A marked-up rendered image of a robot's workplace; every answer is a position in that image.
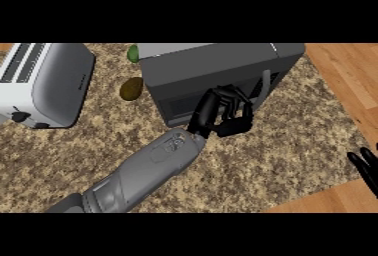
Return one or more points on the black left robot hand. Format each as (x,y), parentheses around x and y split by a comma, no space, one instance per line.
(222,110)

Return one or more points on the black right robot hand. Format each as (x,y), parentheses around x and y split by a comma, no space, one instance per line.
(367,170)

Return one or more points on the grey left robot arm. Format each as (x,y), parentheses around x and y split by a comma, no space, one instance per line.
(148,166)

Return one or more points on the dark grey microwave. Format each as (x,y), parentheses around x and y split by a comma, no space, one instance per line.
(216,73)

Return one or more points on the brown potato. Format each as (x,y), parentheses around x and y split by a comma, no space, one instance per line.
(132,88)

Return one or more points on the green round vegetable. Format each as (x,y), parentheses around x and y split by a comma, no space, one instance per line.
(134,53)

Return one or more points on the silver toaster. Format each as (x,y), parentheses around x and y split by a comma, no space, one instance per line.
(45,83)

